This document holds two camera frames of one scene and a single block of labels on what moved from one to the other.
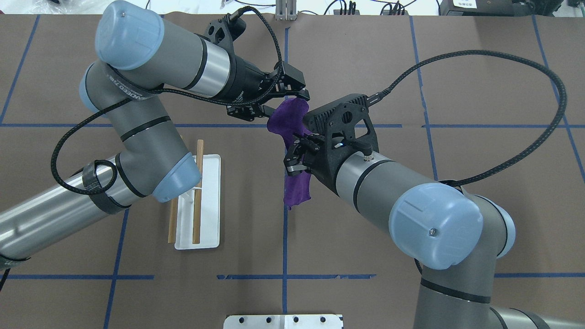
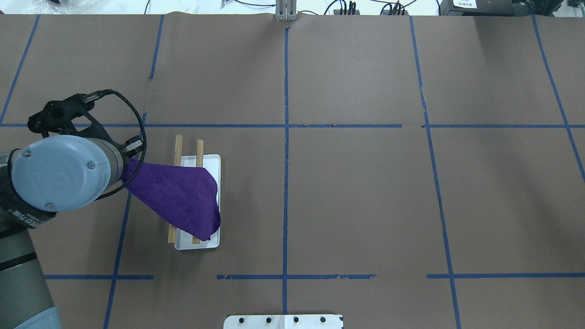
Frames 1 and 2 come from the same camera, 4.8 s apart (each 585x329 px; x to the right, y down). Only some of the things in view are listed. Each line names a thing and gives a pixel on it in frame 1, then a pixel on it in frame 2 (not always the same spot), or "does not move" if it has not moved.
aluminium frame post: (286, 10) does not move
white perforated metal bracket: (283, 321) does not move
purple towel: (287, 119) to (186, 196)
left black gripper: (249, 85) to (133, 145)
